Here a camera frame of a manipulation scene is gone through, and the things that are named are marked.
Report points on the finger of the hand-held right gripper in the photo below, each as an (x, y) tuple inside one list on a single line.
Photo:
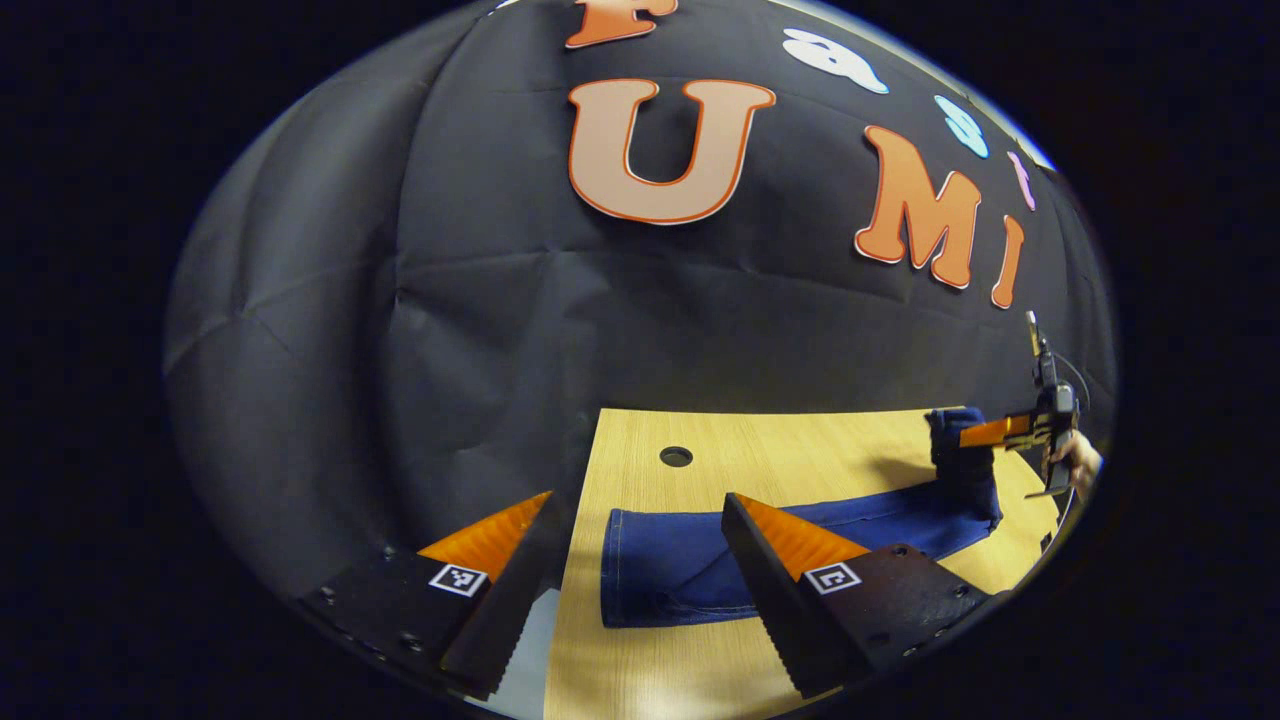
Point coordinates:
[(995, 432)]

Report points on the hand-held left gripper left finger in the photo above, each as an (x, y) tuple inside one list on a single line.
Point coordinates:
[(515, 590)]

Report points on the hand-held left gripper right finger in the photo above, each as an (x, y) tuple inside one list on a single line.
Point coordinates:
[(770, 600)]

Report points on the blue denim jeans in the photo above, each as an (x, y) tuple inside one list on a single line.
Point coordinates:
[(670, 560)]

